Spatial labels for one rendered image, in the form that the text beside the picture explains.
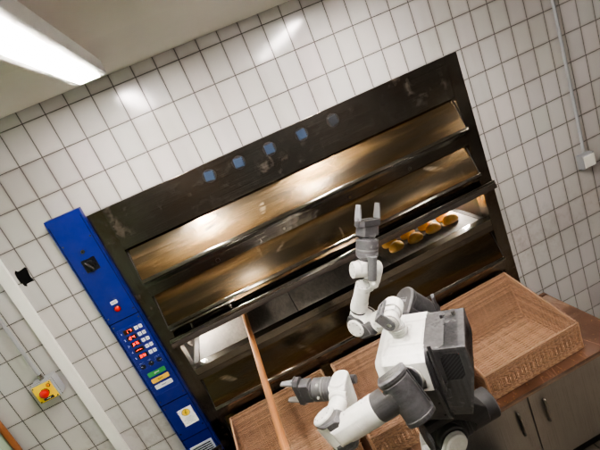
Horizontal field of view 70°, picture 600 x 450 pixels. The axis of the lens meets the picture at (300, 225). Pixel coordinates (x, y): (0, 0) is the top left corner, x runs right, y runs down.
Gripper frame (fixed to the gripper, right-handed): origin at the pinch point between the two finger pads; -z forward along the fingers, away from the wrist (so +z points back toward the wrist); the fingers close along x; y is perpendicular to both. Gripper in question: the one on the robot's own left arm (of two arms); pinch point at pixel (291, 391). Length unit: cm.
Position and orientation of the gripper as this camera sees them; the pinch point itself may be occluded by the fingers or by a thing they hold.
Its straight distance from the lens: 183.6
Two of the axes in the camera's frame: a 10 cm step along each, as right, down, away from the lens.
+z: 8.7, -2.4, -4.3
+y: 3.1, -4.2, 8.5
